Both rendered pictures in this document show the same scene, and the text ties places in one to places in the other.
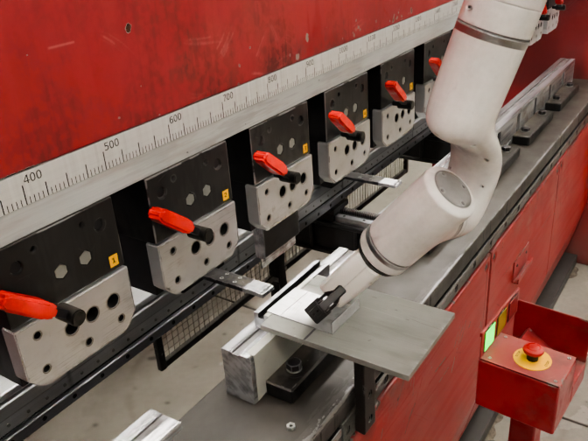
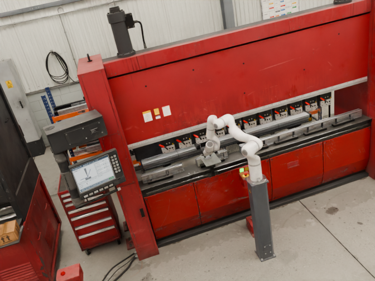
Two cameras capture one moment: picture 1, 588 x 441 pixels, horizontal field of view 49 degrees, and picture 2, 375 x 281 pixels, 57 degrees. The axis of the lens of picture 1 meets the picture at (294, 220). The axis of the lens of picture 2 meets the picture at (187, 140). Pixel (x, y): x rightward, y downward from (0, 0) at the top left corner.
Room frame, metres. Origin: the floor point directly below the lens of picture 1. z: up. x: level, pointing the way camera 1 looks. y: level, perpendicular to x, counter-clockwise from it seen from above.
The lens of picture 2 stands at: (-1.72, -2.36, 2.95)
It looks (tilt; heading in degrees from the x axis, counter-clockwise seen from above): 26 degrees down; 45
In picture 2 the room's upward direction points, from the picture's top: 12 degrees counter-clockwise
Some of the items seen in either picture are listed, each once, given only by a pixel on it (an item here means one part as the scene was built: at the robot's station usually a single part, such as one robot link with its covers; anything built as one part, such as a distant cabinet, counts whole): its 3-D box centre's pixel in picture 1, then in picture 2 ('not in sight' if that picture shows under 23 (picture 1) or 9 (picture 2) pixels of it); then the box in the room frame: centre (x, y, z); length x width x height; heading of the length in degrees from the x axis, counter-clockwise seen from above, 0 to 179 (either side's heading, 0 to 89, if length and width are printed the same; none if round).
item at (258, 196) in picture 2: not in sight; (260, 218); (0.72, -0.77, 0.50); 0.18 x 0.18 x 1.00; 54
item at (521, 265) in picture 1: (522, 262); (293, 164); (1.71, -0.69, 0.59); 0.15 x 0.02 x 0.07; 145
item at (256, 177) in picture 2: not in sight; (255, 171); (0.72, -0.77, 1.09); 0.19 x 0.19 x 0.18
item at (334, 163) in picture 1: (329, 125); (216, 130); (1.11, -0.07, 1.26); 0.15 x 0.09 x 0.17; 145
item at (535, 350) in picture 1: (533, 353); not in sight; (1.02, -0.45, 0.79); 0.04 x 0.04 x 0.04
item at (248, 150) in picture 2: not in sight; (251, 154); (0.69, -0.77, 1.30); 0.19 x 0.12 x 0.24; 172
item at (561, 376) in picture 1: (534, 357); (249, 176); (1.06, -0.47, 0.75); 0.20 x 0.16 x 0.18; 141
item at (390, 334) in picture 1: (357, 321); (210, 159); (0.88, -0.09, 1.00); 0.26 x 0.18 x 0.01; 55
